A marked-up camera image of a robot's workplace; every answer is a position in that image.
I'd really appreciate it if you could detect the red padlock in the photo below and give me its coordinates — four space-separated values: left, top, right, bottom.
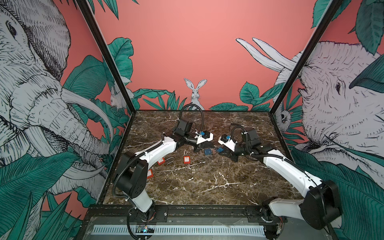
147 169 154 179
184 156 191 165

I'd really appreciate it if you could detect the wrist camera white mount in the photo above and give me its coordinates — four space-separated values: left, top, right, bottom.
197 131 214 145
218 134 236 152

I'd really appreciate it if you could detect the red padlock near left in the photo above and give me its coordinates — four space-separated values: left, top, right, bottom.
147 169 154 179

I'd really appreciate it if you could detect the right black corrugated cable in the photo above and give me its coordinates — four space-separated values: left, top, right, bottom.
230 122 250 145

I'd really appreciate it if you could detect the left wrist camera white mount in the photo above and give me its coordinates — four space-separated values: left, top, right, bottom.
197 131 214 145

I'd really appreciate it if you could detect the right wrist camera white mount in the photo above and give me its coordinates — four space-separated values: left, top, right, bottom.
218 134 236 152

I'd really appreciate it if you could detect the red padlock centre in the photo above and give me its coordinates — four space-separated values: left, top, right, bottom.
184 156 191 165

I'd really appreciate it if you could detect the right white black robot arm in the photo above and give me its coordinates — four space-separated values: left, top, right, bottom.
219 140 343 230

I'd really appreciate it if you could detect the left black frame post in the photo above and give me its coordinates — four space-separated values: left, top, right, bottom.
76 0 136 114

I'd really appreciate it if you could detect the right black frame post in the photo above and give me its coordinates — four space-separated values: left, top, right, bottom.
269 0 343 115

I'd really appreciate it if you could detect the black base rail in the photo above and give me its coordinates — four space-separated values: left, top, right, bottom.
86 204 326 224

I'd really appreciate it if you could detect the left black corrugated cable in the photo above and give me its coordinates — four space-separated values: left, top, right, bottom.
179 103 205 133

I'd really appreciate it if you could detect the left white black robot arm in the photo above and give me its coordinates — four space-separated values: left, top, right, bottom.
112 131 214 222

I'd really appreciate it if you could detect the black frame post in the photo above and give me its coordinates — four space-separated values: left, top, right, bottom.
76 0 136 114
269 0 343 115

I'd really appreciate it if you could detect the white slotted cable duct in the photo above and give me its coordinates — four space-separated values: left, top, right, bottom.
91 225 266 237

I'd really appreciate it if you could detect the black corrugated cable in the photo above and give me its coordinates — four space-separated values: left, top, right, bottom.
179 103 205 133
230 122 250 145

